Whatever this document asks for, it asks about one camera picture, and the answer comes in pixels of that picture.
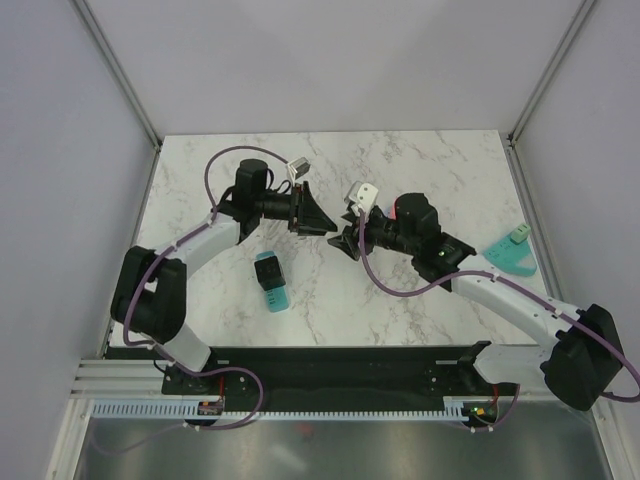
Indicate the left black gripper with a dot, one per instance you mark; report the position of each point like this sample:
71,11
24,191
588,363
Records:
306,218

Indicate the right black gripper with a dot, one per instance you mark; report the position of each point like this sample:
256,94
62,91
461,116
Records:
348,240

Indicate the pink cube socket adapter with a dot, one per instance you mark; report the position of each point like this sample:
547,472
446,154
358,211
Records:
391,211

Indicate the black cube plug adapter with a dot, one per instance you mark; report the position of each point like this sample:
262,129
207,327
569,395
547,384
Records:
269,273

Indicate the green plug adapter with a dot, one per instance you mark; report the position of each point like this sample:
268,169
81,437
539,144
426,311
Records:
520,234

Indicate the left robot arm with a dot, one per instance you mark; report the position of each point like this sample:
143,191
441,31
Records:
150,297

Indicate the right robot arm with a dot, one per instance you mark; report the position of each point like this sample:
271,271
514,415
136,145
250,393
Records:
576,352

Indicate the teal rectangular power strip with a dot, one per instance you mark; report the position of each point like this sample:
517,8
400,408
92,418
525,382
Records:
277,299

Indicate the teal triangular power strip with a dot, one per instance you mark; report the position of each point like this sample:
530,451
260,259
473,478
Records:
511,257

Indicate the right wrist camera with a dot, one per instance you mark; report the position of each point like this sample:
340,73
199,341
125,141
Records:
361,198

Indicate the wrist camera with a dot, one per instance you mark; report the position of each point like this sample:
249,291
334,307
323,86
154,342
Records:
297,169
361,198

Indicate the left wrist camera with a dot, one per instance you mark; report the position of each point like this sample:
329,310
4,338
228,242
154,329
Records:
297,169

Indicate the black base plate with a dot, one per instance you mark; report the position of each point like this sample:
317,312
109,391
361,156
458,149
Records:
405,376

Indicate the right aluminium frame post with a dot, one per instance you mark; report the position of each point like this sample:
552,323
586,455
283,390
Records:
552,68

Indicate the aluminium frame post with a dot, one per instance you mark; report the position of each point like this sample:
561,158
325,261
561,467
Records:
552,68
109,57

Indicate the white cable duct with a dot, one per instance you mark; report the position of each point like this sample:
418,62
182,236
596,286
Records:
451,409

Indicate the left aluminium frame post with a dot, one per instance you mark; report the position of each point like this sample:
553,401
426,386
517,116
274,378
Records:
109,57

